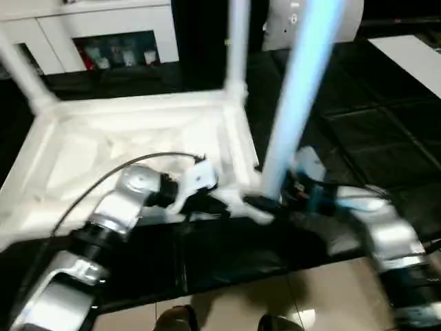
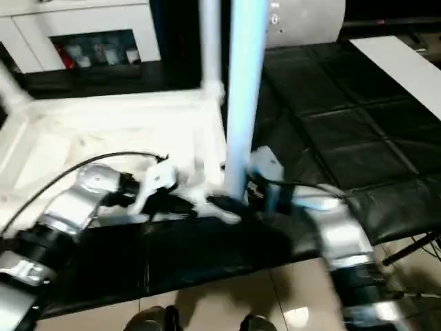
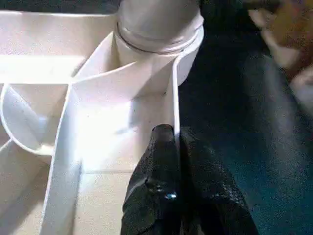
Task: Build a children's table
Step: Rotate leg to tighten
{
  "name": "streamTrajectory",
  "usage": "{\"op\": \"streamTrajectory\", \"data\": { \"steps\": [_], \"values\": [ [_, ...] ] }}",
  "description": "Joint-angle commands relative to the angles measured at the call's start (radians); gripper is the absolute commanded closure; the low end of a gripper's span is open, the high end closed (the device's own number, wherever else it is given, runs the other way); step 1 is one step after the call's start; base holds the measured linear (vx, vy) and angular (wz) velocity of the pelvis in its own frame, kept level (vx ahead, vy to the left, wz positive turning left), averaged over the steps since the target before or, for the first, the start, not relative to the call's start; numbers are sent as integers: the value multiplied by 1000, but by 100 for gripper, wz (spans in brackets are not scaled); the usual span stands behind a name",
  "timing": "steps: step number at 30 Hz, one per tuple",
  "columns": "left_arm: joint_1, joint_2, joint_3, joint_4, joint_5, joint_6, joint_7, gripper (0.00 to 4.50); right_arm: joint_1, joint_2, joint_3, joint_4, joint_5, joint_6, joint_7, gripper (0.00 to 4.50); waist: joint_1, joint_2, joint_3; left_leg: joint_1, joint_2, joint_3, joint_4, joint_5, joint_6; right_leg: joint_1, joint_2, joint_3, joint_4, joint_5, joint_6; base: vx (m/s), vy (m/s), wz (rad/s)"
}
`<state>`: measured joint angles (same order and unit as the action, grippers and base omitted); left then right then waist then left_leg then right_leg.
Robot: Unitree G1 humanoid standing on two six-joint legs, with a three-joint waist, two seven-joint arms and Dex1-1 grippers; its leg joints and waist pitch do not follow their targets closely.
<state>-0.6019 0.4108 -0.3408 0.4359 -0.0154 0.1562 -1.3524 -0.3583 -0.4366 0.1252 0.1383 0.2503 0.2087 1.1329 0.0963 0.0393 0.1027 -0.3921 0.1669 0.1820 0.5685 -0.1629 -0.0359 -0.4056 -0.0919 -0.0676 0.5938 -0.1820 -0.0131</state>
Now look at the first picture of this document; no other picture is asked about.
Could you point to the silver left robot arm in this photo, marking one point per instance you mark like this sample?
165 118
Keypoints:
117 203

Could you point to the small white jar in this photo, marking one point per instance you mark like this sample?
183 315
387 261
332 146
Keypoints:
128 58
102 63
149 57

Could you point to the dark left robot foot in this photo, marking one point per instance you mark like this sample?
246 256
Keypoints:
177 319

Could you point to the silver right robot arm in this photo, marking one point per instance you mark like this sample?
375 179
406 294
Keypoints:
389 234

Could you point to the white plastic table leg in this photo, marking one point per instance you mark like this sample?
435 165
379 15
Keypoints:
236 51
293 103
24 76

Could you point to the black work mat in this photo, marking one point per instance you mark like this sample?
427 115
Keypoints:
379 138

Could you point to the white glass-door cabinet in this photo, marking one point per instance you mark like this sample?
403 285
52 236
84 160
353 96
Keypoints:
103 20

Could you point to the red box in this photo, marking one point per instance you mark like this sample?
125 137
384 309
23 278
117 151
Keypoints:
87 60

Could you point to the grey printed cushion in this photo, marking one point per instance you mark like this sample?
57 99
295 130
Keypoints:
348 20

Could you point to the white flat board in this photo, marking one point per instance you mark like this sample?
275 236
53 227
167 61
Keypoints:
410 62

